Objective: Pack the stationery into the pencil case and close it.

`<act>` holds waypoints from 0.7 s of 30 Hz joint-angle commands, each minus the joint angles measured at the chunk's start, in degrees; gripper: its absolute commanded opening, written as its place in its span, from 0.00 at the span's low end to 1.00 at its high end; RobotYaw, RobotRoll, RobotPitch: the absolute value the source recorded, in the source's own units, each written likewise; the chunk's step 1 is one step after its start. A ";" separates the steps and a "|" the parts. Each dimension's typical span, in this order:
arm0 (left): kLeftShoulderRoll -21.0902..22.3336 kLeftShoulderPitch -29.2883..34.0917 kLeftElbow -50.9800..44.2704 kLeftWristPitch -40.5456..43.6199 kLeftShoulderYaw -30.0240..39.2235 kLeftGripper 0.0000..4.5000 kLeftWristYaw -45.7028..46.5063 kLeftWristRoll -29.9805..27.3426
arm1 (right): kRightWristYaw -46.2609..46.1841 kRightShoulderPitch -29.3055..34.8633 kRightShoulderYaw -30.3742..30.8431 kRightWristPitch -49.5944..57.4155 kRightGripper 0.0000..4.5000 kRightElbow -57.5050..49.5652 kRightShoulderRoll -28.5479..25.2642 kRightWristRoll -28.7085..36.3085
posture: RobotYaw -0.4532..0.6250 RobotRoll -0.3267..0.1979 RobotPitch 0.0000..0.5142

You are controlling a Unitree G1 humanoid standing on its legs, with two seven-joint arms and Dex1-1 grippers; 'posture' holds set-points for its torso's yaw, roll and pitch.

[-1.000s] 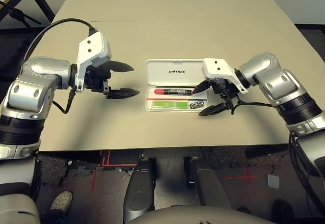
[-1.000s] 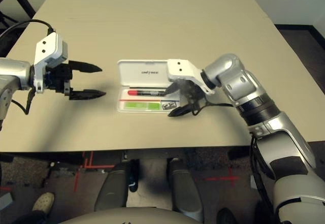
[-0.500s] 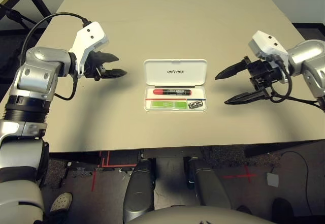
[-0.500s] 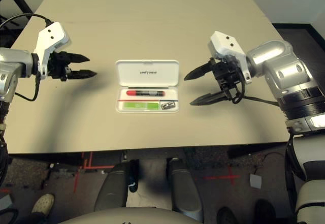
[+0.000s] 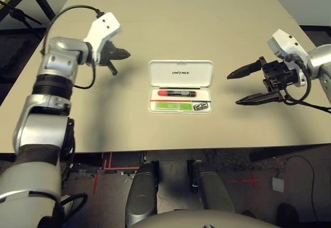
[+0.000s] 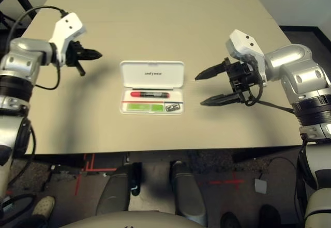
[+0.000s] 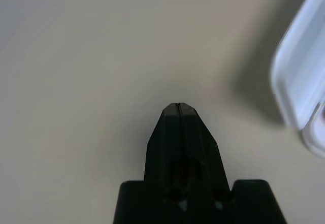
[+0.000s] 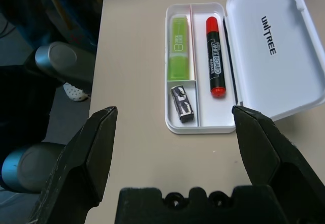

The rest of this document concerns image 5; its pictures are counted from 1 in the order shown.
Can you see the black framed side table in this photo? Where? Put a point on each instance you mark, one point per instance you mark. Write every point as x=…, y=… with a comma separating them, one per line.
x=44, y=3

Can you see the white plastic pencil case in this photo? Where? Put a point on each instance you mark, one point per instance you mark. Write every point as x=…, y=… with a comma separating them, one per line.
x=165, y=70

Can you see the red black marker pen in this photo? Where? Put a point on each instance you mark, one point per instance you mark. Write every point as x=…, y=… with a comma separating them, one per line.
x=178, y=93

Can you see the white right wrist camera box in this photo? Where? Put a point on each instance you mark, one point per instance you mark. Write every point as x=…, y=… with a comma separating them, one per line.
x=282, y=42

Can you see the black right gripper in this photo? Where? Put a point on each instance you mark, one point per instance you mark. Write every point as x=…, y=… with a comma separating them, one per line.
x=278, y=75

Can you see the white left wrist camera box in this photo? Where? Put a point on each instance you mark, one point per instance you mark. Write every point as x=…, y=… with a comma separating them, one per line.
x=103, y=29

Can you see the grey robot leg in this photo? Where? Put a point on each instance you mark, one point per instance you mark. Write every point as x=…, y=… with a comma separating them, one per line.
x=214, y=189
x=142, y=194

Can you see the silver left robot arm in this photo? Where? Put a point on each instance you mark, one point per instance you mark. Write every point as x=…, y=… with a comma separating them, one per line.
x=59, y=54

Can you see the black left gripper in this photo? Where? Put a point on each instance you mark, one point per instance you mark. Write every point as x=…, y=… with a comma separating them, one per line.
x=108, y=56

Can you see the grey right robot leg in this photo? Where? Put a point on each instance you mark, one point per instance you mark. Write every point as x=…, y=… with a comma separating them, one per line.
x=214, y=189

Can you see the black table underframe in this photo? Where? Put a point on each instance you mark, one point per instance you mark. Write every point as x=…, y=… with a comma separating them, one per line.
x=263, y=154

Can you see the grey robot torso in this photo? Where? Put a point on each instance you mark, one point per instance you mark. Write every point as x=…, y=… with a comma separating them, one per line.
x=194, y=221

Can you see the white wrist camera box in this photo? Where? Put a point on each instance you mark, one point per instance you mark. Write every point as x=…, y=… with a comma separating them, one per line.
x=282, y=42
x=103, y=29

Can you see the grey left robot leg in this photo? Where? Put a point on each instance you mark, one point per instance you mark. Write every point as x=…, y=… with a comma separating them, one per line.
x=142, y=194

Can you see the black tripod stand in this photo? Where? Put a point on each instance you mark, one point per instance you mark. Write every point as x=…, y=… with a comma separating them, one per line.
x=18, y=13

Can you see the green stationery stick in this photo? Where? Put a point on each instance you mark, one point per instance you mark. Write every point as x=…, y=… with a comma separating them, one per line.
x=165, y=106

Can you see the black shoe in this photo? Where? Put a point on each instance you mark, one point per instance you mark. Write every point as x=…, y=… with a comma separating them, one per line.
x=288, y=213
x=248, y=213

